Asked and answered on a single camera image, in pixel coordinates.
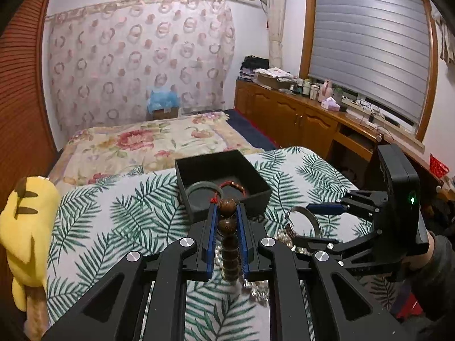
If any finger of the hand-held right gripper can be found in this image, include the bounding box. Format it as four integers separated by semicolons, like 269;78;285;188
306;190;390;226
294;227;395;279

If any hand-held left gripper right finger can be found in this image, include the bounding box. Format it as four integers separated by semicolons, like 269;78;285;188
236;202;418;341

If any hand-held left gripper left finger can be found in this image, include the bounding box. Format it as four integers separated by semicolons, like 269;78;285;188
43;202;219;341

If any silver bangle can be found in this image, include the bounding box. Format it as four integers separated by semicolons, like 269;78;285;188
284;206;322;239

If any pearl and silver jewelry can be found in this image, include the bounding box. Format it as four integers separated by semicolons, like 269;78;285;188
213;228;313;303

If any brown wooden bead bracelet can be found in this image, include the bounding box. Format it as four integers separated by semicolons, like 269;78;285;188
217;199;243;283

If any black jewelry box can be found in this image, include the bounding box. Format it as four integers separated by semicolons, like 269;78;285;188
174;150;273;223

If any grey bangle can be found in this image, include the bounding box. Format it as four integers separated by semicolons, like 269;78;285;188
186;182;224;207

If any red cord bracelet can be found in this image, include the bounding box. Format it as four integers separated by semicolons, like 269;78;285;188
211;180;250;205

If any person's right forearm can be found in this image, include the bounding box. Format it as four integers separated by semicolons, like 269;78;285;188
391;231;455;322

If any red bag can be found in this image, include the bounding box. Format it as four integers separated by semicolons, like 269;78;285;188
429;153;450;179

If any green leaf print cloth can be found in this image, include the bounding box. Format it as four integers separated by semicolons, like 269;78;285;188
46;145;399;341

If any white power strip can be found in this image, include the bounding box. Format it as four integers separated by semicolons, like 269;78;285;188
341;97;389;122

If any long wooden cabinet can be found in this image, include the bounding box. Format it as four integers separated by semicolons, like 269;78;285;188
235;78;455;201

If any navy bed sheet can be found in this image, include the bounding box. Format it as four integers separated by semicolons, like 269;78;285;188
227;109;282;152

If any group of small bottles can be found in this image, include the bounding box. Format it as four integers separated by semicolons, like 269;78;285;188
293;78;320;101

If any floral blanket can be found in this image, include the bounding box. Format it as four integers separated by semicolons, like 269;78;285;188
48;111;265;187

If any small cardboard box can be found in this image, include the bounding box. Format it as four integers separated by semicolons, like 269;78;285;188
153;107;180;121

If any cardboard box with papers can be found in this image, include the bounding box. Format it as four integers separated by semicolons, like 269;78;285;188
254;67;296;90

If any blue plastic bag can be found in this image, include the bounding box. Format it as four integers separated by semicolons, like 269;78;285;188
146;85;182;111

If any grey window blind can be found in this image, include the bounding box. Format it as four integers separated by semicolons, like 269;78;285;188
307;0;432;129

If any pile of dark clothes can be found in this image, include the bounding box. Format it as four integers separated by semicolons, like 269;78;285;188
239;55;270;80

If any beige hanging cloth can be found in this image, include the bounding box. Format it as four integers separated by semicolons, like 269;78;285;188
432;10;455;65

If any yellow plush toy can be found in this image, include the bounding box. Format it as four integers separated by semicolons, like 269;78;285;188
0;176;62;311

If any white tied curtain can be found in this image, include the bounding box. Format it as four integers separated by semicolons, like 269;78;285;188
265;0;289;70

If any brown louvered wardrobe door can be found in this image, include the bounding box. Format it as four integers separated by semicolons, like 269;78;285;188
0;0;62;228

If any wooden window frame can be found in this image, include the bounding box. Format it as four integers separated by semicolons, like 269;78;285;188
299;0;440;143

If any ring patterned sheer curtain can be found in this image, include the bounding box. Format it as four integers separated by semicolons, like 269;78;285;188
45;0;237;140

